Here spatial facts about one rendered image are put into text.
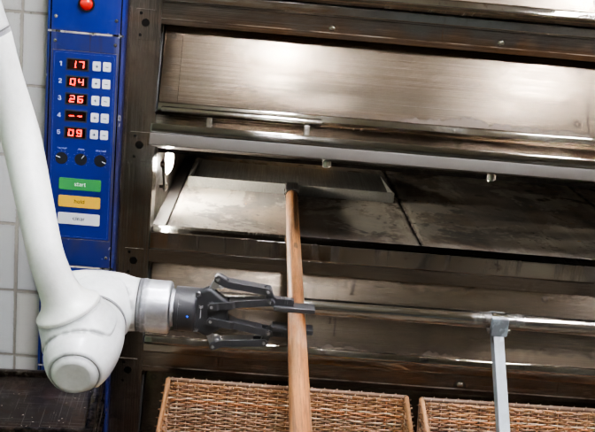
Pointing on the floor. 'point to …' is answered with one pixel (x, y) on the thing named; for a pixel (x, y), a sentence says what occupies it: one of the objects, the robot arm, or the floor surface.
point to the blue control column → (84, 22)
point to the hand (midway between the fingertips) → (293, 318)
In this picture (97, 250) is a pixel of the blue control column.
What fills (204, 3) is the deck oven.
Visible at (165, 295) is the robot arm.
